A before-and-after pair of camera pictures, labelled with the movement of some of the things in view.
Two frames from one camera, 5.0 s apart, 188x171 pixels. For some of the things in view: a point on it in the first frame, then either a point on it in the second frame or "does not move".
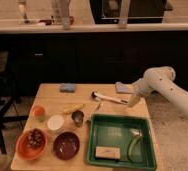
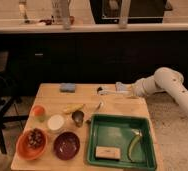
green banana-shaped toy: [137, 135] does not move
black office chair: [1, 91] does not move
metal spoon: [100, 104] does not move
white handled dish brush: [100, 96] → [103, 92]
